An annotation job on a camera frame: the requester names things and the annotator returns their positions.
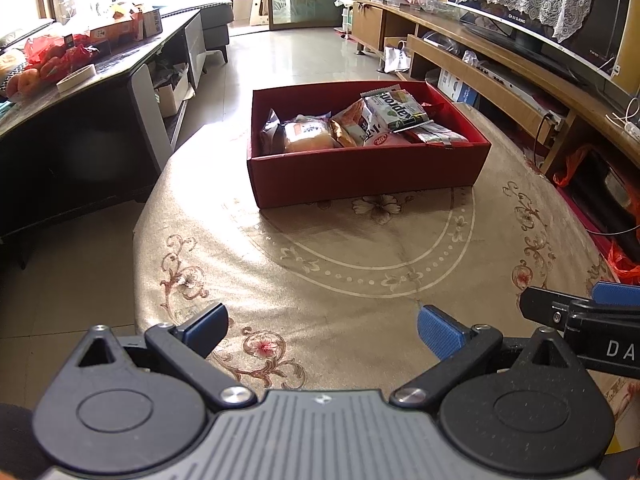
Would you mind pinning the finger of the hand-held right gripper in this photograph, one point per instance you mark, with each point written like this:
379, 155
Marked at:
545, 305
617, 292

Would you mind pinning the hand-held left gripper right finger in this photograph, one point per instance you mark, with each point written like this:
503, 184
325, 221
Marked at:
442, 330

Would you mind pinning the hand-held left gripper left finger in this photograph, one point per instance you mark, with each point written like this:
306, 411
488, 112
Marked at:
205, 322

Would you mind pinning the red cardboard box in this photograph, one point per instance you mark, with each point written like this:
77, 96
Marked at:
365, 175

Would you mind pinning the red and silver snack packet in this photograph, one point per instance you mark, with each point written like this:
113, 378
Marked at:
435, 135

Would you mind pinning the white packet with red logo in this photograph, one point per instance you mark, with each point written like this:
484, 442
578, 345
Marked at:
377, 135

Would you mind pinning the clear bread packet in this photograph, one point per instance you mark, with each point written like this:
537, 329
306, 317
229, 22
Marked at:
307, 137

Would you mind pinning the wafer packet with bold lettering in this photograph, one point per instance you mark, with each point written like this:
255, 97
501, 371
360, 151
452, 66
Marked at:
400, 110

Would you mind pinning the clear fried snack packet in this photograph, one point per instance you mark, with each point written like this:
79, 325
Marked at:
345, 127

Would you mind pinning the crumpled red plastic bag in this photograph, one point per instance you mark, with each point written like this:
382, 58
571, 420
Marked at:
625, 265

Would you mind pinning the black appliance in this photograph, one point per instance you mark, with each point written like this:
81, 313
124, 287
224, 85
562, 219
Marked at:
610, 190

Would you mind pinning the beige floral tablecloth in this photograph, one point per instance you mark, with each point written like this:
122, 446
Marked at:
350, 285

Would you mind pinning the orange plastic bag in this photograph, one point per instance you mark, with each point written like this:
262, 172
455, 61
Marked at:
572, 165

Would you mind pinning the white power strip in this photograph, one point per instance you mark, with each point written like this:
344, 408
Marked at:
625, 122

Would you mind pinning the blue and white box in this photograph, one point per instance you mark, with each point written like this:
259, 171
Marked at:
457, 87

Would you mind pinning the wooden television cabinet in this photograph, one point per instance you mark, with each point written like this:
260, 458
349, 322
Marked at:
500, 60

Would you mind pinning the black television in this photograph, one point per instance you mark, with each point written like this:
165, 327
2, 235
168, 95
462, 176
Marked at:
617, 20

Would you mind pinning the white shopping bag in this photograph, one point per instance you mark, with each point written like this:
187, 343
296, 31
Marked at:
396, 59

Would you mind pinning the white round box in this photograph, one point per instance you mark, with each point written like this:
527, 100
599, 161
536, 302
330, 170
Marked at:
75, 77

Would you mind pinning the pile of orange fruit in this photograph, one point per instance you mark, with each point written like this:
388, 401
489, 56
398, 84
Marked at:
25, 82

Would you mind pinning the grey sofa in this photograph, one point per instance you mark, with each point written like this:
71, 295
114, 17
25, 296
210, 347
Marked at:
217, 22

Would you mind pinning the orange cardboard boxes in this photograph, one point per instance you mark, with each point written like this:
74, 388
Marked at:
125, 22

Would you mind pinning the white bottles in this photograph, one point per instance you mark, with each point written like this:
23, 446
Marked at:
347, 12

